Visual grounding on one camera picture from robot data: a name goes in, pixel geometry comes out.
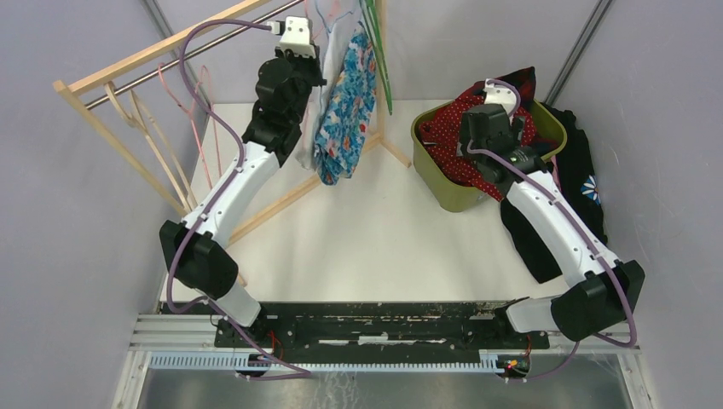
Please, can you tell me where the red plaid shirt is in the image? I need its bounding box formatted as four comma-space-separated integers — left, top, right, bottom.
497, 66, 567, 161

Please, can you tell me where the pink hanger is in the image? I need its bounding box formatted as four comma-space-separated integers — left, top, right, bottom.
156, 63, 223, 189
321, 0, 345, 34

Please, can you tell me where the blue wire hanger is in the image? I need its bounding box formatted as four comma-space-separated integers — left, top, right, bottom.
304, 0, 331, 39

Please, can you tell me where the wooden clothes rack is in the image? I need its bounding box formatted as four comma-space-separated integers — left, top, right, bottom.
51, 0, 414, 289

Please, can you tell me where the red polka dot garment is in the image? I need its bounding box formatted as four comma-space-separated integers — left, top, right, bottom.
417, 89, 502, 201

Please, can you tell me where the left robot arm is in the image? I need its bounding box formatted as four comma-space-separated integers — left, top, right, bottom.
159, 43, 326, 347

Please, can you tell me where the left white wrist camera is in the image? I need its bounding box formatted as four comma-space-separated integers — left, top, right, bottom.
264, 16, 319, 59

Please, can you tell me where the black garment with flower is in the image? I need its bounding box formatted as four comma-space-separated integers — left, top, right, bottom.
500, 105, 608, 284

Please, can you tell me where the wooden hanger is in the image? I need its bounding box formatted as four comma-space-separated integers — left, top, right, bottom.
103, 81, 197, 216

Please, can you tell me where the white garment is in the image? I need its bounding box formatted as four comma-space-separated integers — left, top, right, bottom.
294, 23, 354, 170

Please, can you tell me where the green plastic basket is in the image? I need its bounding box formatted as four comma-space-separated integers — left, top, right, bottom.
410, 100, 568, 213

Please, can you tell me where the green hanger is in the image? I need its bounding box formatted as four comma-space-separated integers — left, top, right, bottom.
359, 0, 393, 115

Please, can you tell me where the blue floral garment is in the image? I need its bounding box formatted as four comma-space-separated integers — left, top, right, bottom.
312, 27, 377, 186

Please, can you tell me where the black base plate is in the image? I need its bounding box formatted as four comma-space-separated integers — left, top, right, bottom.
246, 301, 550, 364

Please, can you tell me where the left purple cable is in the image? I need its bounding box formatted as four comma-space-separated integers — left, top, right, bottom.
165, 19, 281, 316

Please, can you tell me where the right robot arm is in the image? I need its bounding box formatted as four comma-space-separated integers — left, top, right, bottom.
460, 104, 645, 348

